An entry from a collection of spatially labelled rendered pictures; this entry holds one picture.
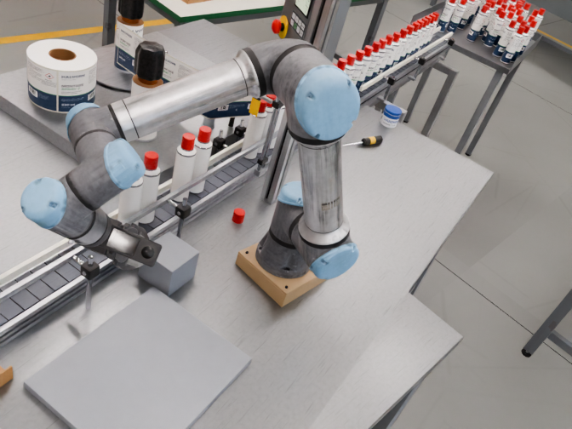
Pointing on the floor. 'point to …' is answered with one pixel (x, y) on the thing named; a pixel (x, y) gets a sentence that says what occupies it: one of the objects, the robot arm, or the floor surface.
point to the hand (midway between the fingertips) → (148, 257)
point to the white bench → (226, 14)
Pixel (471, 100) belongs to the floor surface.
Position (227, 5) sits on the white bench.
